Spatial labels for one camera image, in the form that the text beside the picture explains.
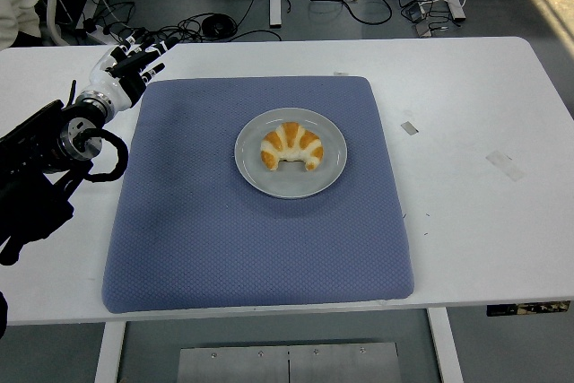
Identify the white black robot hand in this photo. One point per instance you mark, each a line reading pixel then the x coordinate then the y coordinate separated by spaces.
pixel 107 82

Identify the golden croissant bread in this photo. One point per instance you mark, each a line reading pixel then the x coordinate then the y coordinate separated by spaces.
pixel 291 136

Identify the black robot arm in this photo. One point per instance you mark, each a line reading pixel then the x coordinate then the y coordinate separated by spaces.
pixel 27 203

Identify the pale grey round plate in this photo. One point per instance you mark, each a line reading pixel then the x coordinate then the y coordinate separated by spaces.
pixel 287 186

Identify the grey metal plate with screws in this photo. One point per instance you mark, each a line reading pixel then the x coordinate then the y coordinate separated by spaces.
pixel 233 367

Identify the small grey floor plate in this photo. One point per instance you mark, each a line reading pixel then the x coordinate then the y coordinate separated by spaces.
pixel 422 30

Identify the white power strip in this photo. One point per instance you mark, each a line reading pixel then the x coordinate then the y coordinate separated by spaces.
pixel 96 36

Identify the white office chair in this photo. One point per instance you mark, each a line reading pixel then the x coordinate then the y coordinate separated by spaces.
pixel 18 6

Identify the black round disc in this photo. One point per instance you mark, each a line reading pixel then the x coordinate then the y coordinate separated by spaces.
pixel 216 25

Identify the blue quilted mat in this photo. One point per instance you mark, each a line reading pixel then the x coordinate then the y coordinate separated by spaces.
pixel 251 248

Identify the white table leg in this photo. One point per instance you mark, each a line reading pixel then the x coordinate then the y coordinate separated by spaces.
pixel 107 356
pixel 444 347

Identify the small grey tape piece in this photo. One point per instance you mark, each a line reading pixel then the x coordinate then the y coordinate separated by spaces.
pixel 410 128

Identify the grey power adapter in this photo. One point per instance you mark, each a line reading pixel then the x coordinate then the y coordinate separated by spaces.
pixel 417 11

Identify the large clear tape piece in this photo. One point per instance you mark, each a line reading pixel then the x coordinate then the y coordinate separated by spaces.
pixel 504 165

